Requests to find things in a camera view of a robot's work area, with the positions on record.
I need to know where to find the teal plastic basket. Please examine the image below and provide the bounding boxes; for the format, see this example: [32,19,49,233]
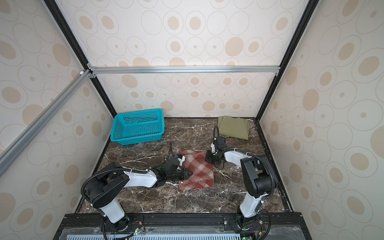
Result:
[111,109,165,146]

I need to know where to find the red plaid skirt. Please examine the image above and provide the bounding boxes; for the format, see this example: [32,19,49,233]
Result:
[179,150,214,192]

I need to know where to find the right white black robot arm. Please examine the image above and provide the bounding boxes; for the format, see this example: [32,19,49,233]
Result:
[205,136,279,219]

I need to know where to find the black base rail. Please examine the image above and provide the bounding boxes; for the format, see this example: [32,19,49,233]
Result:
[54,212,311,240]

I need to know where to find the right black corner post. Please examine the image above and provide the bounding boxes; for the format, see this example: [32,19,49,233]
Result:
[255,0,321,121]

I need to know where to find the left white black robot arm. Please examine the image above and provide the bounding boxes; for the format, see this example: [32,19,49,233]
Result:
[81,157,193,224]

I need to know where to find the left diagonal aluminium frame bar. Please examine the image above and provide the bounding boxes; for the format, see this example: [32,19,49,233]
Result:
[1,70,91,175]

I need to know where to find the left black corner post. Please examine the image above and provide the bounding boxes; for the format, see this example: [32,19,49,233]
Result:
[43,0,118,118]

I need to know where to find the horizontal aluminium frame bar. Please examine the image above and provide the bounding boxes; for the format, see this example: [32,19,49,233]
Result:
[91,66,280,74]

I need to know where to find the olive green skirt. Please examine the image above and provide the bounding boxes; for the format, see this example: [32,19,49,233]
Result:
[218,116,250,140]

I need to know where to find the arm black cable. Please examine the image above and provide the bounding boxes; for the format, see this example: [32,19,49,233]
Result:
[80,140,175,205]
[212,125,277,200]

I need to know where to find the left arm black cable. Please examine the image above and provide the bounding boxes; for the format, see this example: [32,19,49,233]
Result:
[80,140,175,205]

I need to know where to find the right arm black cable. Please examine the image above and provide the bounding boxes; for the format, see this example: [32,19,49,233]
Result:
[212,125,277,200]

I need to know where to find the black corner post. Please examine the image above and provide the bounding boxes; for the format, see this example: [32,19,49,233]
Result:
[43,0,118,118]
[255,0,321,121]

